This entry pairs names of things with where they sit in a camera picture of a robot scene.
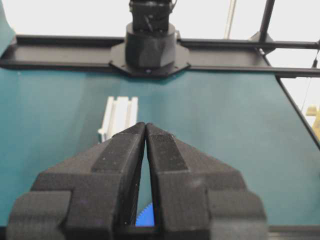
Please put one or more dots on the large blue plastic gear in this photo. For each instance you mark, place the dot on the large blue plastic gear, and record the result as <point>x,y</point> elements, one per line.
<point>146,217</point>

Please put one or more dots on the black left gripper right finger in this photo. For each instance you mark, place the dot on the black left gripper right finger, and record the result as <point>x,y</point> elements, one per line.
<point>198,197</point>

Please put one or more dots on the silver aluminium extrusion rail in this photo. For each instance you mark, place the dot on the silver aluminium extrusion rail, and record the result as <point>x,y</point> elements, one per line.
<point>120,113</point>

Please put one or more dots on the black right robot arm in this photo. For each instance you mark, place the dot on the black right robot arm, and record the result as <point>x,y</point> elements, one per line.
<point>150,46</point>

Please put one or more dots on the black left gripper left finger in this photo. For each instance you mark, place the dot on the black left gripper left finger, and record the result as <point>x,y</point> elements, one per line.
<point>83,197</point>

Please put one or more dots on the black metal table frame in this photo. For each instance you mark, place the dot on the black metal table frame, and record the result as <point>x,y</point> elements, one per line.
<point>218,92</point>

